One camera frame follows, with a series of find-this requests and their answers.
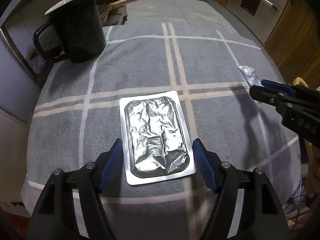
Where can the wok with wooden handle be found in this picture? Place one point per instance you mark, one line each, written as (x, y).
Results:
(105, 7)

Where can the stainless steel oven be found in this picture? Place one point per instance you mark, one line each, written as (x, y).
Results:
(259, 16)

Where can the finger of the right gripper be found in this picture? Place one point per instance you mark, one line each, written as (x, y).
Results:
(283, 88)
(270, 97)

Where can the black mug white inside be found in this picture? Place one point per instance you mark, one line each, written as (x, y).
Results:
(78, 27)

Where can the small foil piece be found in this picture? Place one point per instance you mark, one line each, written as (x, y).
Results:
(250, 76)

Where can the grey plaid cloth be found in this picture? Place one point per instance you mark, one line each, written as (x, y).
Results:
(168, 83)

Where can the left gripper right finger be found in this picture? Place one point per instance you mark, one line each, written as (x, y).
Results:
(246, 205)

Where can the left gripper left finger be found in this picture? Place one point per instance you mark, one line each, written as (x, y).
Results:
(70, 207)

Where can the silver foil blister pack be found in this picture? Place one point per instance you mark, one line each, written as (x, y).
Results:
(156, 142)

